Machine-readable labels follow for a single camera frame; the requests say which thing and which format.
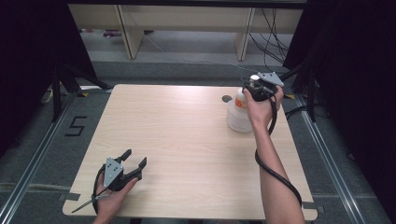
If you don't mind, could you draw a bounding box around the black floor cable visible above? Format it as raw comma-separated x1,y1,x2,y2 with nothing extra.
284,105,310,121

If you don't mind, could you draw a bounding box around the person's right hand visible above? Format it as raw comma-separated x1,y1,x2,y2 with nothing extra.
243,85,285,133

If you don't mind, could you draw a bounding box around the black metal stand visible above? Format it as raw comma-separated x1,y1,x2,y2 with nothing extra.
50,63,114,123
278,60,319,123

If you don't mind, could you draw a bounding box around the bundle of black cables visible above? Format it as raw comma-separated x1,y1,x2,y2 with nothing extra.
247,7,291,75

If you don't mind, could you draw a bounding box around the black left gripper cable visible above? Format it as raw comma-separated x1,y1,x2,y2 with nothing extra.
91,163,107,215

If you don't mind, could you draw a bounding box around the person's left hand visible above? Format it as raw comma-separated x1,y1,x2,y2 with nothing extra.
92,176,139,224

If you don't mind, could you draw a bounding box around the black curtain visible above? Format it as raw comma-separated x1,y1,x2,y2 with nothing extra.
282,0,396,220
0,0,98,157

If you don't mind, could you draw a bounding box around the light wooden desk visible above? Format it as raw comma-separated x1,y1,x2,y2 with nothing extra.
67,3,304,62

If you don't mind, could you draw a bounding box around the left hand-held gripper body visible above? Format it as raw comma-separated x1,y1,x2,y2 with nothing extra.
102,157,134,192

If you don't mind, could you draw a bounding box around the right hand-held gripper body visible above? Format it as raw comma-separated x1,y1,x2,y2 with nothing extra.
243,71,285,103

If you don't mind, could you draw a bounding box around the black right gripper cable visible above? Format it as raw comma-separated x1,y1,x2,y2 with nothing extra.
254,91,304,208

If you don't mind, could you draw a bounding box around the grey cable tie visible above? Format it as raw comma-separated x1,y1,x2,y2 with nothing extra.
71,193,110,215

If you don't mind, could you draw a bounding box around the white pump bottle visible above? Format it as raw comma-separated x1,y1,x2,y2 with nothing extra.
233,74,262,110

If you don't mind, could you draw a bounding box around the white plastic basket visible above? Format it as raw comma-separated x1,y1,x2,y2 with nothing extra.
226,98,254,133

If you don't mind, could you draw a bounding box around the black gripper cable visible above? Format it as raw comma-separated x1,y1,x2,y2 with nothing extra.
91,163,107,215
254,91,304,208

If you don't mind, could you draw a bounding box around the metal floor rail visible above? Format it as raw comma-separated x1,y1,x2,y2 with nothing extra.
293,93,368,224
0,91,79,224

